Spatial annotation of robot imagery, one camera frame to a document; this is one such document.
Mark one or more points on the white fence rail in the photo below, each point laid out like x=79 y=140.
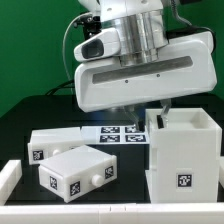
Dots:
x=9 y=177
x=208 y=213
x=221 y=171

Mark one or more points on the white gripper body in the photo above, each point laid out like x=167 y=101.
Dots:
x=183 y=67

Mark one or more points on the white left fence rail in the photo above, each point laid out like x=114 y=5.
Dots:
x=9 y=177

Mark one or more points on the white drawer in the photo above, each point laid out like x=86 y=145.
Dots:
x=76 y=172
x=46 y=143

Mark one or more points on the white drawer cabinet box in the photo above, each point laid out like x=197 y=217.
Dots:
x=183 y=156

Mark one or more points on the black camera stand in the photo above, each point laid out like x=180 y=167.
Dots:
x=90 y=24

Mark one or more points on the white front fence rail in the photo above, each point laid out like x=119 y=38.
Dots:
x=208 y=213

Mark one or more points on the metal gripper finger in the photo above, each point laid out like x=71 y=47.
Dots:
x=162 y=119
x=132 y=115

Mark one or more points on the white right fence rail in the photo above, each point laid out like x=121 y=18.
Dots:
x=221 y=171

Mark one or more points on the white marker sheet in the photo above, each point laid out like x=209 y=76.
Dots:
x=109 y=135

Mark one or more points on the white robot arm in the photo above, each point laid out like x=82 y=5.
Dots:
x=133 y=60

